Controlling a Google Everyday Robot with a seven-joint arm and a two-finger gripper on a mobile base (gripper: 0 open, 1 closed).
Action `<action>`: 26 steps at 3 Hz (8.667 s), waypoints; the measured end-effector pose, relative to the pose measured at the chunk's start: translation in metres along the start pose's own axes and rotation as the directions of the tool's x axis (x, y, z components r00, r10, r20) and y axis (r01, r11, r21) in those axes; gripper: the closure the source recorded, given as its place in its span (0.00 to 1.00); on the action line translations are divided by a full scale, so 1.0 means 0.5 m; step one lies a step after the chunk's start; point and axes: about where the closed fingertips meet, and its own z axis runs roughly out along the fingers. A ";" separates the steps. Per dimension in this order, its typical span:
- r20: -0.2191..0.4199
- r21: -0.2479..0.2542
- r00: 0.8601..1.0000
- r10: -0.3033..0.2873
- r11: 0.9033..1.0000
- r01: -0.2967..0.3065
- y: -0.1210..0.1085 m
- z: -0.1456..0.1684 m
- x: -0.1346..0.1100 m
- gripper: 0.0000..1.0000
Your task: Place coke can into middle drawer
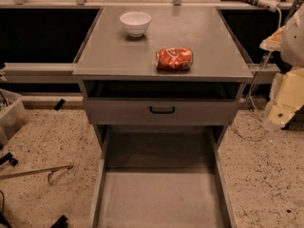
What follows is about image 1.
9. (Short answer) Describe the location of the clear plastic bin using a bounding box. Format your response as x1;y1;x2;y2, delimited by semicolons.
0;89;29;145

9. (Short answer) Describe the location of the black object bottom floor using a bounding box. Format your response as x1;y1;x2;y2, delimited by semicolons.
50;215;68;228

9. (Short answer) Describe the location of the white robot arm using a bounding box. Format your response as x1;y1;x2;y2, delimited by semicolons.
259;5;304;131

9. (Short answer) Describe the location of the small black block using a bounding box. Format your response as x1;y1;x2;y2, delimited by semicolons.
54;99;65;111

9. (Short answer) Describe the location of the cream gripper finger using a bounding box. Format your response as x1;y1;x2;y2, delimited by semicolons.
259;27;285;51
263;67;304;131

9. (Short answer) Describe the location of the open middle drawer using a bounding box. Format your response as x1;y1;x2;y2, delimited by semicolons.
88;127;237;228

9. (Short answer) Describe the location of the red coke can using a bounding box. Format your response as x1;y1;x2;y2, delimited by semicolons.
156;47;193;71

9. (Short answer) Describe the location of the closed top drawer black handle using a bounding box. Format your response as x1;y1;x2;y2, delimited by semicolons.
83;98;238;126

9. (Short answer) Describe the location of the white ceramic bowl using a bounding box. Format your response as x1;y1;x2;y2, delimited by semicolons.
120;11;151;37

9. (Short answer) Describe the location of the grey metal drawer cabinet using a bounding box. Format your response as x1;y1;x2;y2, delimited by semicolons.
73;5;252;228

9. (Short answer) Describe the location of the black clip on floor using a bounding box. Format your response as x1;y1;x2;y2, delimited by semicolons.
0;152;18;166

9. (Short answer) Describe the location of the white cable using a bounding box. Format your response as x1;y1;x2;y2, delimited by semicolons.
234;7;283;143

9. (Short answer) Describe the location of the metal grabber stick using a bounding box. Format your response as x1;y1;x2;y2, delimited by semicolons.
0;163;73;181

